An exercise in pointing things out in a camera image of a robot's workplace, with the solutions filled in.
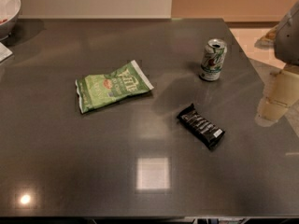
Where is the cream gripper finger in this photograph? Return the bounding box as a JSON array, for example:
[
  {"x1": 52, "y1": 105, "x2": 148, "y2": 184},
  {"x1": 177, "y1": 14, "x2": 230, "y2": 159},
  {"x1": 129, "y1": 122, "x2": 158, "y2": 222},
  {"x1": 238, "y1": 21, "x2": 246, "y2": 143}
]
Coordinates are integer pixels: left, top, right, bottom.
[{"x1": 255, "y1": 64, "x2": 299, "y2": 127}]

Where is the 7up soda can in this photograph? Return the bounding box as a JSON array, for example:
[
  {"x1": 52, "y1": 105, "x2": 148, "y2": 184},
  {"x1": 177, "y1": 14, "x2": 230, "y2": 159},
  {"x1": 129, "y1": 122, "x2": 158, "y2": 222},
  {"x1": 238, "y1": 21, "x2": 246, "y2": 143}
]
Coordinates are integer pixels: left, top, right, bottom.
[{"x1": 199, "y1": 38, "x2": 227, "y2": 81}]

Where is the green jalapeno chip bag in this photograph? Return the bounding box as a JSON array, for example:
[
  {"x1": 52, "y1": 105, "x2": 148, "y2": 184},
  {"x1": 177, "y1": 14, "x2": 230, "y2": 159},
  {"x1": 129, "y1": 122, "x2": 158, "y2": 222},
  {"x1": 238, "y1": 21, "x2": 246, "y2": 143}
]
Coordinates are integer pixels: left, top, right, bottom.
[{"x1": 75, "y1": 61, "x2": 154, "y2": 114}]

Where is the black snack bar wrapper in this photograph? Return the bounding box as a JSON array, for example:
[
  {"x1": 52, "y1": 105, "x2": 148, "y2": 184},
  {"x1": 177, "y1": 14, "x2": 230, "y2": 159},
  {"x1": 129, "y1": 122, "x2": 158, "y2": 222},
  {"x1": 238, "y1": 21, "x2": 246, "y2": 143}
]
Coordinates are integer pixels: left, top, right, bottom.
[{"x1": 177, "y1": 104, "x2": 225, "y2": 150}]

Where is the white bowl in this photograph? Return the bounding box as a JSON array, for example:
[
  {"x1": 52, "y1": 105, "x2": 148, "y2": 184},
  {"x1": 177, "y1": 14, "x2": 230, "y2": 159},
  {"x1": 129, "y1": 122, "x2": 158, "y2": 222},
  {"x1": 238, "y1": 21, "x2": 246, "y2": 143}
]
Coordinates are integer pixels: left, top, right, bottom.
[{"x1": 0, "y1": 0, "x2": 21, "y2": 40}]

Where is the white paper sheet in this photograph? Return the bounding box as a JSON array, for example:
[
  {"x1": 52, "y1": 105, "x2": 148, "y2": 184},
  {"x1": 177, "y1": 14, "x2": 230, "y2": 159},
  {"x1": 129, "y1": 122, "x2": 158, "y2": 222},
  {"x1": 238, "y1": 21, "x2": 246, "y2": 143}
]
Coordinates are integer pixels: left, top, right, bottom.
[{"x1": 0, "y1": 43, "x2": 13, "y2": 62}]

